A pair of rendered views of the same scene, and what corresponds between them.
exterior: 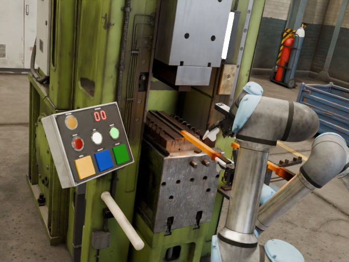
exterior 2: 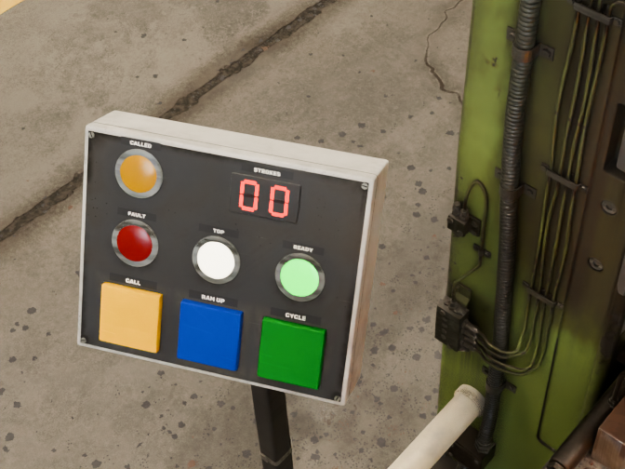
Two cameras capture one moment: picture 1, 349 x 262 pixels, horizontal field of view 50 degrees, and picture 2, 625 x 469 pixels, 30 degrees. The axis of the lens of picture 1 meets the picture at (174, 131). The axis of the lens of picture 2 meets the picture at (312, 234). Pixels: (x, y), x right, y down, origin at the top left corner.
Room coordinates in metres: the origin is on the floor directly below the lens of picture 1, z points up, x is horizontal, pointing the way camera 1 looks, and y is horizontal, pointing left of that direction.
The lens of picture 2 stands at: (1.31, -0.54, 2.12)
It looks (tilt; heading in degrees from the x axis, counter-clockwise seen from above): 50 degrees down; 77
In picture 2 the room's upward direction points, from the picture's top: 4 degrees counter-clockwise
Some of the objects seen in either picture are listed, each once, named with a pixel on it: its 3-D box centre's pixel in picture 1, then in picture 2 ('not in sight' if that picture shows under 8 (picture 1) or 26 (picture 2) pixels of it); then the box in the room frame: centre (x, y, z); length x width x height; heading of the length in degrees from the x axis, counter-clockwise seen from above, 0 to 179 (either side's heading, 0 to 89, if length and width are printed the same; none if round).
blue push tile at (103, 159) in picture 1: (103, 160); (210, 333); (1.38, 0.27, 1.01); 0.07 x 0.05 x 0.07; 147
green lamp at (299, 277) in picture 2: (114, 132); (299, 277); (1.48, 0.25, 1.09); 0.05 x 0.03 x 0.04; 122
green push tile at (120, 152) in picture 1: (120, 154); (292, 352); (1.46, 0.21, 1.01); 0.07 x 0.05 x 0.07; 147
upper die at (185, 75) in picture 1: (173, 66); not in sight; (1.99, 0.06, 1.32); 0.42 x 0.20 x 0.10; 32
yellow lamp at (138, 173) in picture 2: (71, 122); (139, 173); (1.34, 0.40, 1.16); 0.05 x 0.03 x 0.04; 122
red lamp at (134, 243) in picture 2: (77, 143); (135, 243); (1.32, 0.36, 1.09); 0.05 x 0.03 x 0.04; 122
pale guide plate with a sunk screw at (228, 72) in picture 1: (227, 79); not in sight; (2.09, -0.25, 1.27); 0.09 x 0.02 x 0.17; 122
